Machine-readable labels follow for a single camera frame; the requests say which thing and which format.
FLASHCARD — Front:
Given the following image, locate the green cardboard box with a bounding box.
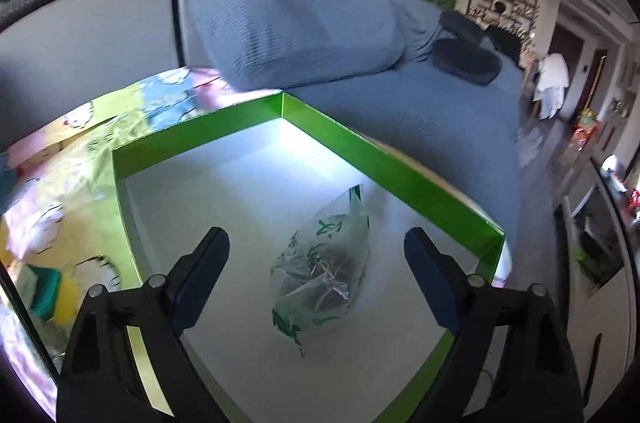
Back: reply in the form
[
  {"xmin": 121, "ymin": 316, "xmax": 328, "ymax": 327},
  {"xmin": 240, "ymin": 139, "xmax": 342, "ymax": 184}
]
[{"xmin": 111, "ymin": 92, "xmax": 506, "ymax": 423}]

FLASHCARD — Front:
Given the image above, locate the decorated wall rack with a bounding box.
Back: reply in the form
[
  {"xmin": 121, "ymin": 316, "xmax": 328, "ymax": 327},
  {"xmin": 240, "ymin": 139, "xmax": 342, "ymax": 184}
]
[{"xmin": 467, "ymin": 0, "xmax": 541, "ymax": 39}]

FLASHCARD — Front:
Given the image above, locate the white hanging cloth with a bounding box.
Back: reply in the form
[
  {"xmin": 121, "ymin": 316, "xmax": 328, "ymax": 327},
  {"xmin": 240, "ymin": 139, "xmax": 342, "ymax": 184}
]
[{"xmin": 531, "ymin": 53, "xmax": 569, "ymax": 120}]

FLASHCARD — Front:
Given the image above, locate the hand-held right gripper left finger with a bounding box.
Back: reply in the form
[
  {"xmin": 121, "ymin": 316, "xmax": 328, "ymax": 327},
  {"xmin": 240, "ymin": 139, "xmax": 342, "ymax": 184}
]
[{"xmin": 56, "ymin": 226, "xmax": 231, "ymax": 423}]

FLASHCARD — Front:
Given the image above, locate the printed cartoon blanket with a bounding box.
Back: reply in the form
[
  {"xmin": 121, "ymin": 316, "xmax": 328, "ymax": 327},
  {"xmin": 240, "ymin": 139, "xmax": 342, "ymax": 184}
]
[{"xmin": 0, "ymin": 67, "xmax": 281, "ymax": 419}]

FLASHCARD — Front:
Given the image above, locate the grey sofa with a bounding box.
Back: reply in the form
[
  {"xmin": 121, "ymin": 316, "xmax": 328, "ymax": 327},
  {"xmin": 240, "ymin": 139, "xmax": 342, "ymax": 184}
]
[{"xmin": 0, "ymin": 0, "xmax": 523, "ymax": 304}]

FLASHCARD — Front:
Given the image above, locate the green yellow packet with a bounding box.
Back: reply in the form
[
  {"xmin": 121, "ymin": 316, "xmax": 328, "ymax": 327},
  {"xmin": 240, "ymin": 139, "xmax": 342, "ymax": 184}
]
[{"xmin": 17, "ymin": 265, "xmax": 83, "ymax": 326}]

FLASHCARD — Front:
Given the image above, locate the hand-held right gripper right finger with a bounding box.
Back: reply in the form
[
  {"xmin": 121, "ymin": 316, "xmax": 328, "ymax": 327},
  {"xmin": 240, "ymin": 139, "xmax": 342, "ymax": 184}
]
[{"xmin": 404, "ymin": 227, "xmax": 585, "ymax": 423}]

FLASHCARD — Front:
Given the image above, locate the clear plastic bag green print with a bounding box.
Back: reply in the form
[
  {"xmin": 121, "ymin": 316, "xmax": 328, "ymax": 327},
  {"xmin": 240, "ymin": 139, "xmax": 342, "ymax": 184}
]
[{"xmin": 270, "ymin": 184, "xmax": 371, "ymax": 359}]

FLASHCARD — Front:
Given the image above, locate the blue-grey sofa cushion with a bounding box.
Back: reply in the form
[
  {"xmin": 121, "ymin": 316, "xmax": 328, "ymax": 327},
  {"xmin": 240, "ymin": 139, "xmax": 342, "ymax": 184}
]
[{"xmin": 186, "ymin": 0, "xmax": 451, "ymax": 93}]

